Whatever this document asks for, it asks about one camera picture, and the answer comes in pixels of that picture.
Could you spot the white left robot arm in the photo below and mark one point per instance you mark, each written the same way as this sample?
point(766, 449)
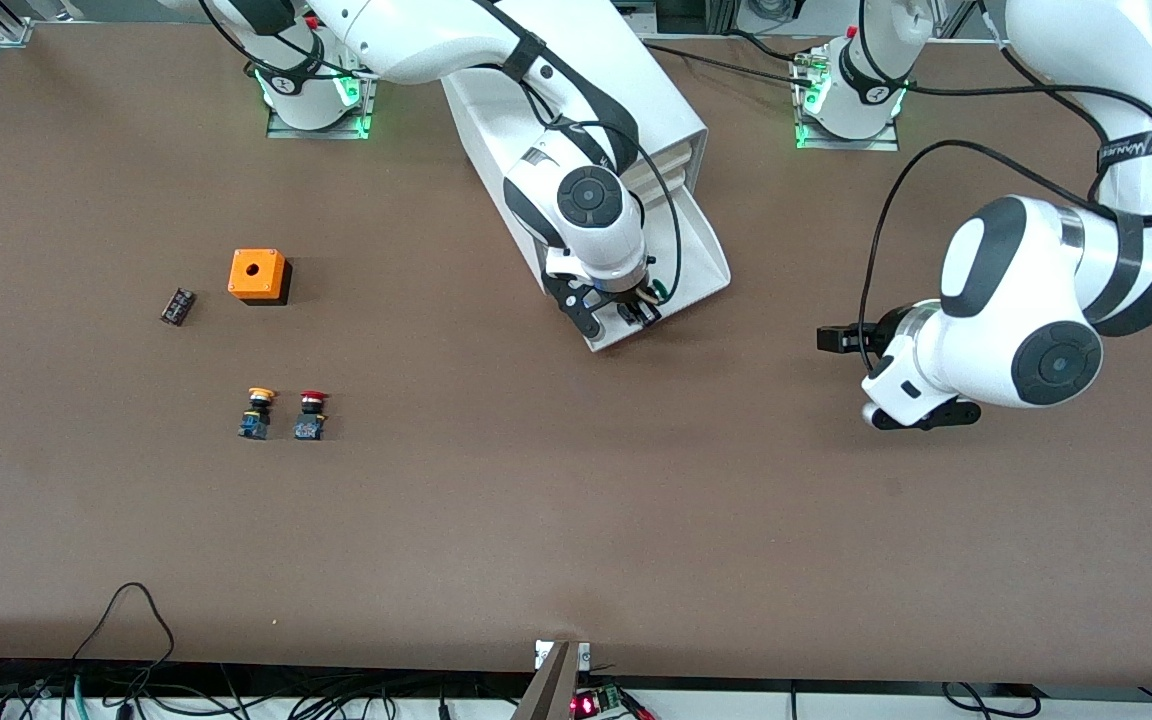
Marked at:
point(1026, 290)

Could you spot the red push button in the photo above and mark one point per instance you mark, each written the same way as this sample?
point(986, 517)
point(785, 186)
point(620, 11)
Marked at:
point(309, 428)

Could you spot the yellow push button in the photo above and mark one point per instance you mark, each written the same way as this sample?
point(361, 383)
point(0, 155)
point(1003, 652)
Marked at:
point(256, 425)

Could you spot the circuit board with red light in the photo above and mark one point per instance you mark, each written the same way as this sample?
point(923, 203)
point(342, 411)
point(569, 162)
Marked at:
point(586, 705)

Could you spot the small black terminal block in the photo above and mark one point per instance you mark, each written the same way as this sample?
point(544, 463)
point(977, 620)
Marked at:
point(179, 307)

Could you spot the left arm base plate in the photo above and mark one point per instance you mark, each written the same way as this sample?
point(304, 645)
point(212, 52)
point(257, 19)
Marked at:
point(876, 145)

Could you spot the small metal bracket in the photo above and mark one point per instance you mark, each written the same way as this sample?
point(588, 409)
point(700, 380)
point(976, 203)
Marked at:
point(541, 655)

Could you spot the orange button enclosure box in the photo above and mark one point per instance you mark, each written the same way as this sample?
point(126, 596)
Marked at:
point(256, 272)

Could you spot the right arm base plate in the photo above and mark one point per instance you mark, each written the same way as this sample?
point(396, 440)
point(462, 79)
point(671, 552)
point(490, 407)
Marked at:
point(281, 131)

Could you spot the grey metal camera beam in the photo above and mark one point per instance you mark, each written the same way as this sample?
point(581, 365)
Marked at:
point(551, 695)

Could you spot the aluminium table corner bracket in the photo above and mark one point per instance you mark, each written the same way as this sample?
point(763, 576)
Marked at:
point(14, 33)

